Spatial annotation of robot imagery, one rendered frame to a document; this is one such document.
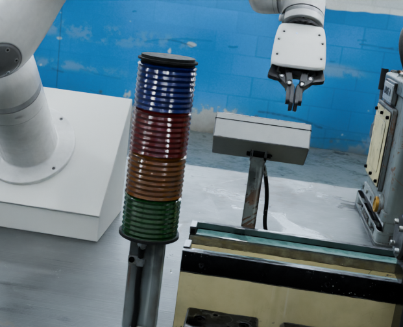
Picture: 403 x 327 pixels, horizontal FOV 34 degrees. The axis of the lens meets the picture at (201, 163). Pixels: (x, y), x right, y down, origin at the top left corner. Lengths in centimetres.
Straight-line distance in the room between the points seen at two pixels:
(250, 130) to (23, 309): 48
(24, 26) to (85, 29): 569
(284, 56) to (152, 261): 65
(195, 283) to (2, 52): 44
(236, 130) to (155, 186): 53
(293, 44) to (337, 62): 525
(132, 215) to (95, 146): 70
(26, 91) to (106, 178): 25
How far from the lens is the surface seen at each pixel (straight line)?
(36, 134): 129
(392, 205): 148
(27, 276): 116
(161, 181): 67
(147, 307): 74
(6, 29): 103
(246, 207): 123
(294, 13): 132
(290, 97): 124
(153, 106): 65
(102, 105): 143
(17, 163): 135
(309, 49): 129
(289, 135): 118
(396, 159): 146
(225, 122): 118
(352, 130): 664
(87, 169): 135
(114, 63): 668
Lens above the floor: 128
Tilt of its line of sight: 14 degrees down
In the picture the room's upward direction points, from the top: 7 degrees clockwise
